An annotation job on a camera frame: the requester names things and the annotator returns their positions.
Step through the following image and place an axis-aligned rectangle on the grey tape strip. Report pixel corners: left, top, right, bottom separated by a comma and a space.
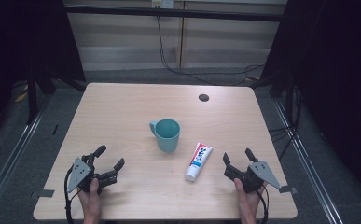
37, 189, 56, 199
278, 185, 299, 194

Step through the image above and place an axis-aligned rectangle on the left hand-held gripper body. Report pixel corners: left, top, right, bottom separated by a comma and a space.
66, 153, 119, 196

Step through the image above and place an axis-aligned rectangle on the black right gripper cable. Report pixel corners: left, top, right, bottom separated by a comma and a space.
255, 185, 270, 224

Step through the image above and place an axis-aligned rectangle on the white toothpaste tube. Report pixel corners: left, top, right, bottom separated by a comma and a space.
184, 142, 215, 183

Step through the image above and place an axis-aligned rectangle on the black curtain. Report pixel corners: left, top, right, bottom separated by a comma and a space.
257, 0, 361, 203
0, 0, 87, 144

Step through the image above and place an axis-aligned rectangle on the black stand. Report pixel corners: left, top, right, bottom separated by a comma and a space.
25, 66, 86, 125

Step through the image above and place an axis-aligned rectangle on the white wall socket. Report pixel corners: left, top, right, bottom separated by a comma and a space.
151, 0, 174, 9

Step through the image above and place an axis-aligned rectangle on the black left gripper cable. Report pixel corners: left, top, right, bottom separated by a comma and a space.
63, 166, 82, 224

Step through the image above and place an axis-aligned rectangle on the black wall cable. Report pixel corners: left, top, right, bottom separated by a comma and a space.
156, 15, 266, 87

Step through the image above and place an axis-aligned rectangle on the black horizontal frame bar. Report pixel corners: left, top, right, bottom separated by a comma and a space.
63, 5, 285, 23

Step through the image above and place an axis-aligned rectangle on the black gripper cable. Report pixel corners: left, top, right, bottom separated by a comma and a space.
63, 166, 82, 224
255, 185, 270, 224

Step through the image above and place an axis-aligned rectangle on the teal cup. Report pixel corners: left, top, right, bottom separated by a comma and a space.
148, 118, 182, 154

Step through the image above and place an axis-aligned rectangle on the yellow floor scrap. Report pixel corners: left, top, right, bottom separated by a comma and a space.
14, 91, 29, 104

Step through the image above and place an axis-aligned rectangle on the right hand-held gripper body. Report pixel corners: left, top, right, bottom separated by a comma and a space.
223, 160, 283, 194

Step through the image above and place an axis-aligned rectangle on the metal floor rail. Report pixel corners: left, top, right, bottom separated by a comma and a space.
0, 92, 53, 218
272, 99, 345, 224

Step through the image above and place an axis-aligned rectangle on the person's right hand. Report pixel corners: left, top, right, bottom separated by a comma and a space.
232, 177, 268, 219

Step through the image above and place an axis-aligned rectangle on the person's left hand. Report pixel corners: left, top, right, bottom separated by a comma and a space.
76, 177, 104, 219

